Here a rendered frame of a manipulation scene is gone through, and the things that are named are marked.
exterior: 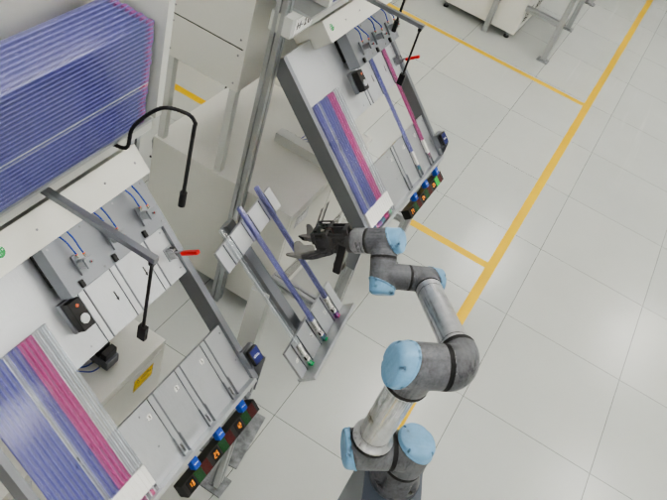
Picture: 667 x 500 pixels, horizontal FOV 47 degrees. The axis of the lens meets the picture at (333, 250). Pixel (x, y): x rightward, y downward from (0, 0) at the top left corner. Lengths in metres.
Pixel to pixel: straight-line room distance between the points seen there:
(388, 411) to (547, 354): 1.89
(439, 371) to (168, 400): 0.70
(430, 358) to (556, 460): 1.67
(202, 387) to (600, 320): 2.48
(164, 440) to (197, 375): 0.19
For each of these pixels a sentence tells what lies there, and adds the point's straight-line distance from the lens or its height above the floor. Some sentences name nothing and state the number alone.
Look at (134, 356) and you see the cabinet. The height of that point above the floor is 0.62.
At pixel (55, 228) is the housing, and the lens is 1.79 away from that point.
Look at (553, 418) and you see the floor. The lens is 3.53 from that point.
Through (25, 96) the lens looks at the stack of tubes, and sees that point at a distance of 1.51.
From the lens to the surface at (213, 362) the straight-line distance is 2.13.
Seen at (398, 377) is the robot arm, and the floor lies 1.15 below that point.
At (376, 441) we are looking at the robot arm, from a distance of 2.08.
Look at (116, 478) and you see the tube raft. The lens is 1.94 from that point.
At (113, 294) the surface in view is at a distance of 1.94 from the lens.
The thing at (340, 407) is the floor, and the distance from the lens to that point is 3.13.
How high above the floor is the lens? 2.52
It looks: 43 degrees down
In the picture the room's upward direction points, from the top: 20 degrees clockwise
